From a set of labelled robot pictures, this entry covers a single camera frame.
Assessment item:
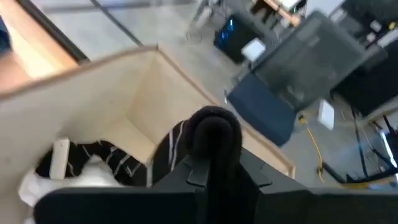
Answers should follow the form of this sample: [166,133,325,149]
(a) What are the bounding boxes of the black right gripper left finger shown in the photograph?
[152,155,213,224]

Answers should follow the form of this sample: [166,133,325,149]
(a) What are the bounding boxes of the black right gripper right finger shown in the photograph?
[238,149,308,224]

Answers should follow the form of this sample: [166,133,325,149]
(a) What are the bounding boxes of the beige fabric storage bin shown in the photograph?
[0,44,297,224]

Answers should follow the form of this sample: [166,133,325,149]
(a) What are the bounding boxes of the black cabinet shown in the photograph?
[329,0,398,118]

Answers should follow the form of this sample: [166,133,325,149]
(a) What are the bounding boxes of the black sock white stripes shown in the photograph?
[149,105,259,224]
[35,139,149,188]

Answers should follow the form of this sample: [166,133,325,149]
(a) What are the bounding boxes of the white paper tag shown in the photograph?
[49,138,71,180]

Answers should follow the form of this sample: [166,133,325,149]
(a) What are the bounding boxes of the office chair blue seat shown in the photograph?
[224,11,389,147]

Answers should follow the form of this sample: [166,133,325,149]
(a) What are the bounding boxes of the yellow cable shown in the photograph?
[297,115,326,184]

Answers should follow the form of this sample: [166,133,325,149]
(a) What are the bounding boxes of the black aluminium table frame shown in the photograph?
[15,0,91,65]

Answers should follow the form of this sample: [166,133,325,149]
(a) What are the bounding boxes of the black computer tower blue lights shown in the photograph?
[213,12,268,65]

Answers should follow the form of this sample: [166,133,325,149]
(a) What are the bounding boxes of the wooden desk top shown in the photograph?
[251,0,303,28]

